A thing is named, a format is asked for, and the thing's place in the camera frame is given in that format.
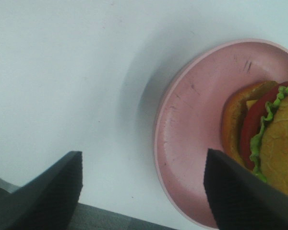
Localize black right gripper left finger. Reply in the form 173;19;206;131
0;151;83;230

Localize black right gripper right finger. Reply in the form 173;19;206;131
204;149;288;230

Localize burger with lettuce and tomato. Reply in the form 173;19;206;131
221;80;288;195

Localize pink round plate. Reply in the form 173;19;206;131
154;39;288;230

